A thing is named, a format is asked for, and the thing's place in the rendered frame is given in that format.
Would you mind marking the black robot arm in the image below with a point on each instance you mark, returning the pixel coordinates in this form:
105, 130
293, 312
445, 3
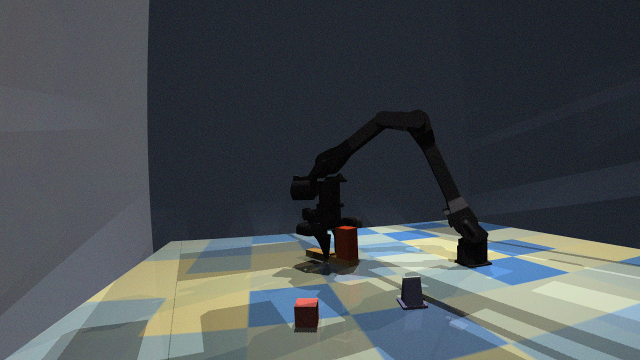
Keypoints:
472, 249

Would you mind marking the red cube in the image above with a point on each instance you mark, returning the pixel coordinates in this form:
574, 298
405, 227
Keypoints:
306, 313

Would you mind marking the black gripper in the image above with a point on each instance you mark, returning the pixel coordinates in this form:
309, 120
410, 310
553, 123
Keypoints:
330, 218

